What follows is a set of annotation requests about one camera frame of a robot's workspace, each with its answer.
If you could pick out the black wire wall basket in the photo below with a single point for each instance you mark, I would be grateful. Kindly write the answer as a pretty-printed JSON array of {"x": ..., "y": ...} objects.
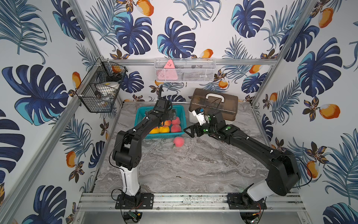
[{"x": 101, "y": 71}]

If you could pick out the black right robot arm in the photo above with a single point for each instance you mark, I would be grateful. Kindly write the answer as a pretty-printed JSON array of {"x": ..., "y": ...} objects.
[{"x": 283, "y": 171}]

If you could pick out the pink peach top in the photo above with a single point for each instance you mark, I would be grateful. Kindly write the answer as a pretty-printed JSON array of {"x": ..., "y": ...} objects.
[{"x": 178, "y": 141}]

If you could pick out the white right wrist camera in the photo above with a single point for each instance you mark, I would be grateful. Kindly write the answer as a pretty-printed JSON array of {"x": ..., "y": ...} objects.
[{"x": 199, "y": 114}]

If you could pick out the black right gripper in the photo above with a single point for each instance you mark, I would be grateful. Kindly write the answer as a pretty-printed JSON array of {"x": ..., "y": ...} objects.
[{"x": 192, "y": 128}]

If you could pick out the white bowl in wire basket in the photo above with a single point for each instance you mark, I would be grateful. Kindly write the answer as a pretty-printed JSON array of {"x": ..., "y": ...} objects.
[{"x": 107, "y": 88}]

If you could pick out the teal plastic basket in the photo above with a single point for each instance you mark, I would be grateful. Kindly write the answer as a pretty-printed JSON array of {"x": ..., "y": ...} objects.
[{"x": 181, "y": 120}]

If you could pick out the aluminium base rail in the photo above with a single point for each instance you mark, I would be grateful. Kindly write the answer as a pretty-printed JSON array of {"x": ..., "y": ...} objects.
[{"x": 180, "y": 202}]

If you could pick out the brown white storage box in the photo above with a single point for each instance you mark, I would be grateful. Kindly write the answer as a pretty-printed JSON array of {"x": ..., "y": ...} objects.
[{"x": 211, "y": 101}]

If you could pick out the clear wall shelf tray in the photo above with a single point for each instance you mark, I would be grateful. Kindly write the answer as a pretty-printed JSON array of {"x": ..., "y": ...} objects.
[{"x": 190, "y": 69}]

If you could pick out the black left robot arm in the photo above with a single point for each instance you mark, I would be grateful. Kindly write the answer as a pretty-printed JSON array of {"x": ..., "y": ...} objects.
[{"x": 127, "y": 152}]

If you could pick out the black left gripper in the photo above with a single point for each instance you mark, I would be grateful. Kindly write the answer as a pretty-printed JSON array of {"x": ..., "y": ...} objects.
[{"x": 162, "y": 103}]

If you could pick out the pink triangle object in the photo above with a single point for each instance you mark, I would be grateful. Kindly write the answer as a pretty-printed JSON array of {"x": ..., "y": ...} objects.
[{"x": 168, "y": 73}]

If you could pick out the pink peach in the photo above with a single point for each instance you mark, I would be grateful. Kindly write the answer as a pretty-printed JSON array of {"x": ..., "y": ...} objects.
[
  {"x": 176, "y": 128},
  {"x": 178, "y": 141},
  {"x": 176, "y": 121}
]

